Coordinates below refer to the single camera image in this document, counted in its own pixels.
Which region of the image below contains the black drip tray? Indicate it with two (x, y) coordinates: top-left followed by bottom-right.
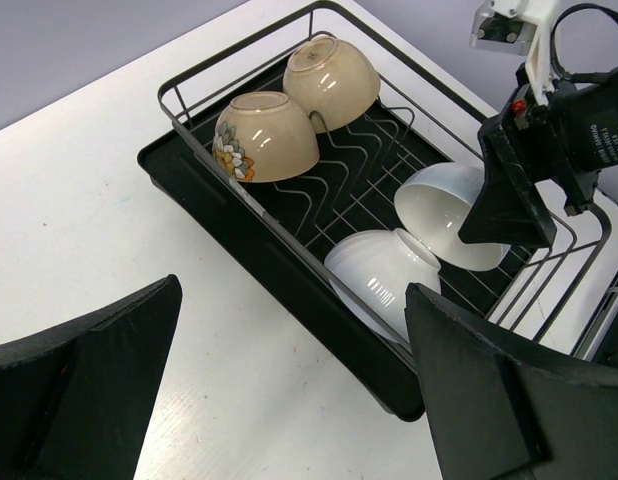
(138, 63), (450, 421)

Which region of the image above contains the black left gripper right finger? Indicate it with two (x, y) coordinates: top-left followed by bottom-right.
(405, 284), (618, 479)

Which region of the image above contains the wire dish rack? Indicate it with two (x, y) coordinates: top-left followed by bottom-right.
(138, 1), (618, 372)

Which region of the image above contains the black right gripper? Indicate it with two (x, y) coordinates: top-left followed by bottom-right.
(459, 67), (618, 248)

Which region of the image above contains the beige speckled bowl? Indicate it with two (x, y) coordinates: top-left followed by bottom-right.
(283, 35), (381, 134)

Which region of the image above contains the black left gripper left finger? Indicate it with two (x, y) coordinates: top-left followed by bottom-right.
(0, 275), (182, 479)

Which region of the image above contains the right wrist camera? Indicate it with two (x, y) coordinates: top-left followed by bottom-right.
(470, 0), (579, 111)

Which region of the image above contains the white bowl with grey rim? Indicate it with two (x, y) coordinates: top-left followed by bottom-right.
(393, 162), (510, 272)

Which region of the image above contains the beige bowl with leaf pattern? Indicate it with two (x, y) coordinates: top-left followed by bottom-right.
(212, 91), (320, 183)

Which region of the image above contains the white ribbed bowl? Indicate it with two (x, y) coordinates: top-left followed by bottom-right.
(324, 228), (441, 340)

